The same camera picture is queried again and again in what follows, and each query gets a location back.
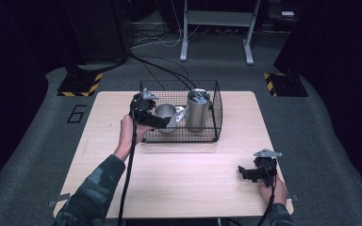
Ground white metal stand frame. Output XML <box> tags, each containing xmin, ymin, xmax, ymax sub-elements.
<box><xmin>179</xmin><ymin>0</ymin><xmax>262</xmax><ymax>67</ymax></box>

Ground black yellow striped base plate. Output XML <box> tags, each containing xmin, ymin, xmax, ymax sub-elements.
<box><xmin>57</xmin><ymin>72</ymin><xmax>105</xmax><ymax>98</ymax></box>
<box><xmin>262</xmin><ymin>72</ymin><xmax>310</xmax><ymax>98</ymax></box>

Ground person's left hand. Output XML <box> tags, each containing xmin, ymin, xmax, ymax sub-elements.
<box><xmin>112</xmin><ymin>113</ymin><xmax>156</xmax><ymax>162</ymax></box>

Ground black wire basket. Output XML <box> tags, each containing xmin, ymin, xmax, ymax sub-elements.
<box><xmin>136</xmin><ymin>79</ymin><xmax>223</xmax><ymax>144</ymax></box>

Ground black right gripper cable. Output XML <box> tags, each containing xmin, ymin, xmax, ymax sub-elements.
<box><xmin>255</xmin><ymin>163</ymin><xmax>279</xmax><ymax>226</ymax></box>

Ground black floor cables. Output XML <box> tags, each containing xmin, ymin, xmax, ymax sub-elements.
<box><xmin>127</xmin><ymin>52</ymin><xmax>199</xmax><ymax>92</ymax></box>

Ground black cabinet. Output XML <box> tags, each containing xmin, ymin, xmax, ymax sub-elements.
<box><xmin>59</xmin><ymin>0</ymin><xmax>130</xmax><ymax>64</ymax></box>

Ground person's right hand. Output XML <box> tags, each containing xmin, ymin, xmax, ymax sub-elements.
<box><xmin>258</xmin><ymin>173</ymin><xmax>289</xmax><ymax>207</ymax></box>

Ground stainless steel tumbler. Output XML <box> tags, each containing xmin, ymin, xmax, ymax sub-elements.
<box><xmin>184</xmin><ymin>88</ymin><xmax>212</xmax><ymax>134</ymax></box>

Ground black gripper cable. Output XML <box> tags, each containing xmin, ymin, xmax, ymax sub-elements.
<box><xmin>255</xmin><ymin>163</ymin><xmax>279</xmax><ymax>226</ymax></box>
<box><xmin>116</xmin><ymin>93</ymin><xmax>140</xmax><ymax>226</ymax></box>

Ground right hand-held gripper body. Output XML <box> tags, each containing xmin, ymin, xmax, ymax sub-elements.
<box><xmin>253</xmin><ymin>148</ymin><xmax>283</xmax><ymax>188</ymax></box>

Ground metal mug with handle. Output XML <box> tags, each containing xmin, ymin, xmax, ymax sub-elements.
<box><xmin>154</xmin><ymin>103</ymin><xmax>187</xmax><ymax>135</ymax></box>

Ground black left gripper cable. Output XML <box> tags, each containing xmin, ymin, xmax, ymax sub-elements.
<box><xmin>116</xmin><ymin>93</ymin><xmax>140</xmax><ymax>226</ymax></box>

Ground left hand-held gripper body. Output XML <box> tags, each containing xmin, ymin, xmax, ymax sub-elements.
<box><xmin>128</xmin><ymin>88</ymin><xmax>160</xmax><ymax>126</ymax></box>

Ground white floor cables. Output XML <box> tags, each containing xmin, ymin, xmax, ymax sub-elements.
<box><xmin>129</xmin><ymin>0</ymin><xmax>202</xmax><ymax>50</ymax></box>

